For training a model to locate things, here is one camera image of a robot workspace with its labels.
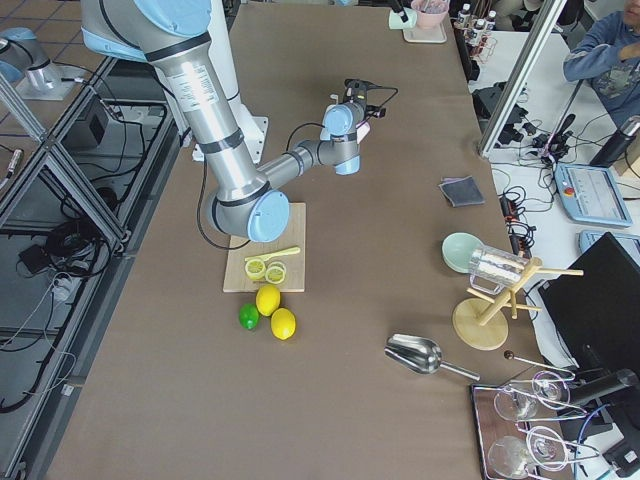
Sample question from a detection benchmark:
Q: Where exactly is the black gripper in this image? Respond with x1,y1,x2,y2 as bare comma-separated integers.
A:
389,0,408,22
343,78,386,120

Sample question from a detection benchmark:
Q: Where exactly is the green plastic cup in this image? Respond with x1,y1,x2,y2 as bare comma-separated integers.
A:
388,10,416,30

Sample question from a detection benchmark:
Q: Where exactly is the pink plastic cup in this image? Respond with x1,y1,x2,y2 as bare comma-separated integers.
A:
356,122,371,144

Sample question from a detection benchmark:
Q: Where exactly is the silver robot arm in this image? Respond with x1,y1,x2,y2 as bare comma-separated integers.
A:
81,1,385,243

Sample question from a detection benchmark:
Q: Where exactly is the pink bowl with ice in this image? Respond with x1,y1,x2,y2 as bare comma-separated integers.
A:
411,0,449,29

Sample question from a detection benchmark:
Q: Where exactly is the cream plastic tray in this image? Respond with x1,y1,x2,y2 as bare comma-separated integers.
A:
402,23,447,44

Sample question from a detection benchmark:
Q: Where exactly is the grey folded cloth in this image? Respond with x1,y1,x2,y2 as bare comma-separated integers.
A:
439,176,485,208

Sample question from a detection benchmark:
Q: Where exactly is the yellow plastic knife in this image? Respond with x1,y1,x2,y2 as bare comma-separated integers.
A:
244,246,301,262

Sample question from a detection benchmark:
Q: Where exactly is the green ceramic bowl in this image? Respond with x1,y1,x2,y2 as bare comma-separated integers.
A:
441,232,484,274

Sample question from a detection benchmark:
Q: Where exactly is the lemon slice right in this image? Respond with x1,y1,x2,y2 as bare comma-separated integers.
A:
264,261,287,285

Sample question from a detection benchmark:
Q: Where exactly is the lemon slice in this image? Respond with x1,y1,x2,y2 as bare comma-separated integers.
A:
264,261,287,285
244,258,267,281

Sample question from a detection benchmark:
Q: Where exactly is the lemon slice left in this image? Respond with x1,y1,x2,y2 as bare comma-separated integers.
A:
244,258,267,281

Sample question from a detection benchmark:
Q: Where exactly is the bamboo cutting board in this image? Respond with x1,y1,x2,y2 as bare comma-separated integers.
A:
223,203,307,293

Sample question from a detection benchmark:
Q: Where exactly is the yellow lemon upper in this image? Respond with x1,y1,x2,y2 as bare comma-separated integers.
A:
255,284,281,317

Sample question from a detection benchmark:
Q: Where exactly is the yellow lemon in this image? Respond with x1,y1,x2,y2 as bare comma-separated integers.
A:
271,308,297,340
255,284,281,317

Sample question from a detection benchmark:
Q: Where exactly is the clear glass pitcher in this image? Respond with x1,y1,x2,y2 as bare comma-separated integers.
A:
468,245,528,295

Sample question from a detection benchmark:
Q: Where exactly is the yellow lemon lower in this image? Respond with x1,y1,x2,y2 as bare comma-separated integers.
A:
271,308,297,340

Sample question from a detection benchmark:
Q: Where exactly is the green lime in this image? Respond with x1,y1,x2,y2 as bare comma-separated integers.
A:
238,303,261,330

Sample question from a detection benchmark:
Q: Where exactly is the blue teach pendant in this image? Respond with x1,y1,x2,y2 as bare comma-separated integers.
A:
578,230,605,253
554,163,633,228

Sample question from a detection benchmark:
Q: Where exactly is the wooden mug tree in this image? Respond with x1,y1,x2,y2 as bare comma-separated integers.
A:
452,257,584,351

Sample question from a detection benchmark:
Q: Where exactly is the metal scoop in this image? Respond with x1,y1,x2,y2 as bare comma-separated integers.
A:
384,333,480,381

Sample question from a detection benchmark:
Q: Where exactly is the black monitor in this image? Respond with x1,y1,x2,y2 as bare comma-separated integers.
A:
538,233,639,373

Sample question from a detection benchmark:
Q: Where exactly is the wine glass rack tray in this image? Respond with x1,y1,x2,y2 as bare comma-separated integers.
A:
469,368,601,480

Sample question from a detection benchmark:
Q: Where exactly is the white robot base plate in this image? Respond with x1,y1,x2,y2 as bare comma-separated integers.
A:
191,99,268,165

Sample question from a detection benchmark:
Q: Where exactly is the aluminium frame post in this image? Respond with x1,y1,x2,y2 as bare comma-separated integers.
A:
478,0,566,160

